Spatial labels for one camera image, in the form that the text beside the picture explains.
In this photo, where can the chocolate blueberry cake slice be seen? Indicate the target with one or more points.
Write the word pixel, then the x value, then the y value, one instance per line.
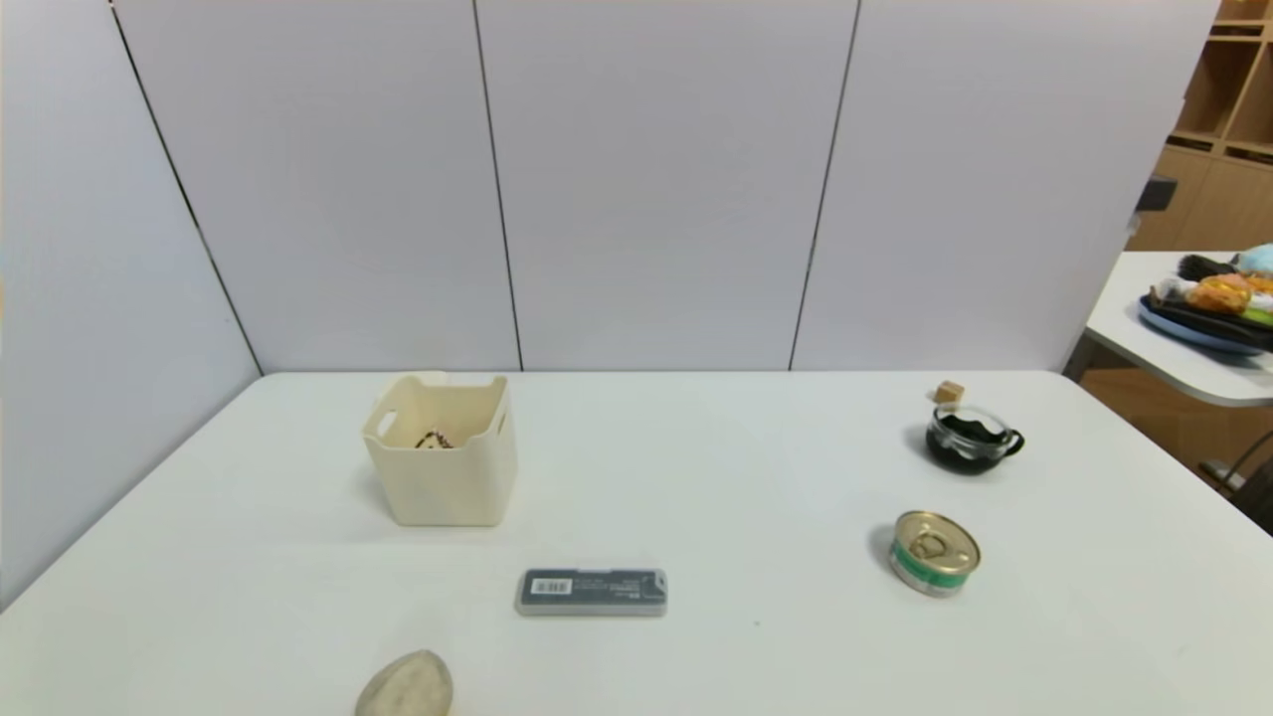
pixel 434 440

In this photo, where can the cream plastic storage box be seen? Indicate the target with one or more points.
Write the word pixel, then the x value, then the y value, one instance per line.
pixel 443 487

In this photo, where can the grey pencil lead case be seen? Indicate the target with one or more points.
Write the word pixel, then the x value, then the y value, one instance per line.
pixel 597 593

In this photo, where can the small wooden cube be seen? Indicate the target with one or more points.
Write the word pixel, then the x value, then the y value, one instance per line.
pixel 949 392

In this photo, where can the glass cup with dark contents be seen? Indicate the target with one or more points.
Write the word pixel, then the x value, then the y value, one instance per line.
pixel 965 443

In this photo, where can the green label tin can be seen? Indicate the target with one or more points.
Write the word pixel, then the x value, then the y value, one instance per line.
pixel 933 557

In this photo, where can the beige smooth stone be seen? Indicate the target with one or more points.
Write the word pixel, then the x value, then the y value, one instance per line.
pixel 406 688

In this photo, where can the white side table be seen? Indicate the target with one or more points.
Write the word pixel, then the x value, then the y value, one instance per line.
pixel 1144 343

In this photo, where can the white toy food item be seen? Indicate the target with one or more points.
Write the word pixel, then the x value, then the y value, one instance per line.
pixel 1170 288

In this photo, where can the blue tray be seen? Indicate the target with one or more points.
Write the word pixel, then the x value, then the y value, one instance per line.
pixel 1193 331

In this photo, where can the black item on tray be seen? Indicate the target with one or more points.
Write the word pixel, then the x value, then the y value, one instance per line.
pixel 1203 267

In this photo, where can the orange toy food item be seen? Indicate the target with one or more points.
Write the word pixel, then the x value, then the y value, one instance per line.
pixel 1219 293

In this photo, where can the green toy food item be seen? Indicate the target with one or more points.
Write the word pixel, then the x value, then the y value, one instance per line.
pixel 1258 317

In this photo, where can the light blue soft item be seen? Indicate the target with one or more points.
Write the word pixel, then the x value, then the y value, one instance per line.
pixel 1258 259

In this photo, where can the wooden shelf cabinet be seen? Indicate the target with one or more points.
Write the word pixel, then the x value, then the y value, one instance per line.
pixel 1218 109

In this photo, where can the dark bracket on partition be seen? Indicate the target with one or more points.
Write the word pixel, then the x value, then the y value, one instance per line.
pixel 1157 192

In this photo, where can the dark chair frame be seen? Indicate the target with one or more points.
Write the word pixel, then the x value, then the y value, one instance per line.
pixel 1253 487

